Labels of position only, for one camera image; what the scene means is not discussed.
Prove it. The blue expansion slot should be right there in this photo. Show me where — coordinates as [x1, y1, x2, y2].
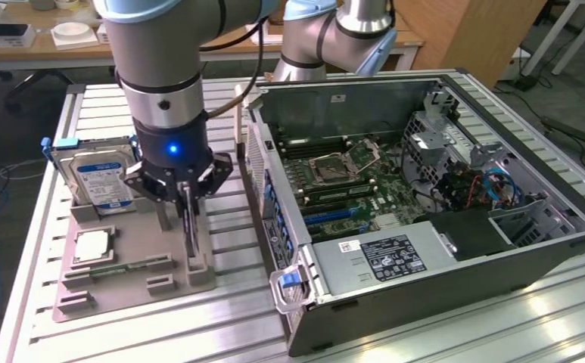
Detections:
[303, 208, 352, 225]

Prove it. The silver chipset heatsink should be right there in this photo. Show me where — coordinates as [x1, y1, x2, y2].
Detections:
[371, 214, 404, 230]

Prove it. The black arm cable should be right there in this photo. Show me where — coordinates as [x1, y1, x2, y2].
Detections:
[198, 0, 268, 120]

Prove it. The white floor cable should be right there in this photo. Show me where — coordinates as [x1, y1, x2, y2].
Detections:
[0, 158, 47, 181]

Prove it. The perforated metal drive cage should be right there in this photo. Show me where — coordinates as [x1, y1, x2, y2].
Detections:
[400, 87, 475, 182]

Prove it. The silver hard disk drive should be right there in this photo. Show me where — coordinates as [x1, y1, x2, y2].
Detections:
[52, 145, 137, 217]

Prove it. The green motherboard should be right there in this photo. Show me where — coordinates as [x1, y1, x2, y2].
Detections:
[270, 124, 427, 244]

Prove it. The white paper stack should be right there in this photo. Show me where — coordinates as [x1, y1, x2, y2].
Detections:
[263, 18, 286, 45]

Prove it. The wooden cabinet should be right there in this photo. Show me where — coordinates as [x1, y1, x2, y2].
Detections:
[412, 0, 549, 88]

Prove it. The dark installed RAM stick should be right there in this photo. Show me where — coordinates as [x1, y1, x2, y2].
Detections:
[304, 188, 376, 207]

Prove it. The white box with black device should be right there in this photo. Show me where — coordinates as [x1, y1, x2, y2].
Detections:
[0, 23, 37, 49]

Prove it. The grey parts rack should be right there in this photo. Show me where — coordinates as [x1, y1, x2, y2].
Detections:
[52, 188, 218, 324]

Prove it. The red disk wire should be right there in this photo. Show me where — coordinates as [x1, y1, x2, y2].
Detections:
[466, 170, 481, 208]

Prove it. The blue disk caddy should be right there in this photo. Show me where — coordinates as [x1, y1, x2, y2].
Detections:
[40, 131, 139, 198]

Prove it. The blue disk wire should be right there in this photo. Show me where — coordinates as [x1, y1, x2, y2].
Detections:
[481, 169, 525, 208]

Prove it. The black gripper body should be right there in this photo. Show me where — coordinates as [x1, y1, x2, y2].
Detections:
[132, 112, 214, 183]

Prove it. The metal socket cover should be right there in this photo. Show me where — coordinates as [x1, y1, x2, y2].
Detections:
[344, 138, 382, 168]

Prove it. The black open PC case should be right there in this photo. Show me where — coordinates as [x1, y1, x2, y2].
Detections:
[234, 73, 585, 357]

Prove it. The white square stand with ring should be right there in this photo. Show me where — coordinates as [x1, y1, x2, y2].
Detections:
[49, 21, 100, 51]

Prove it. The CPU socket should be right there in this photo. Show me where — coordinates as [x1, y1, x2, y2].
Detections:
[308, 153, 359, 187]

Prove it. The grey power supply unit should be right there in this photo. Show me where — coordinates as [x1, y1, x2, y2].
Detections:
[310, 221, 461, 296]

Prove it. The grey metal disk bay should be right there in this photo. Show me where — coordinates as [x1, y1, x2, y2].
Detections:
[487, 191, 578, 249]

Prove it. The green RAM stick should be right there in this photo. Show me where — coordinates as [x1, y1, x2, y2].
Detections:
[89, 260, 160, 278]

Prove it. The wooden desk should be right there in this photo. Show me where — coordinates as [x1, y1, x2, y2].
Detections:
[0, 0, 427, 73]

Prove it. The black graphics card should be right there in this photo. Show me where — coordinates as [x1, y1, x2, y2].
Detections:
[179, 185, 207, 271]

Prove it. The white desk frame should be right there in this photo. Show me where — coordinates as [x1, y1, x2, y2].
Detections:
[521, 0, 585, 104]

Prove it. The black power adapter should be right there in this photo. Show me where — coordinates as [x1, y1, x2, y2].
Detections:
[511, 75, 538, 92]

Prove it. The silver CPU chip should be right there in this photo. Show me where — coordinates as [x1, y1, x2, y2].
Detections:
[72, 231, 112, 262]

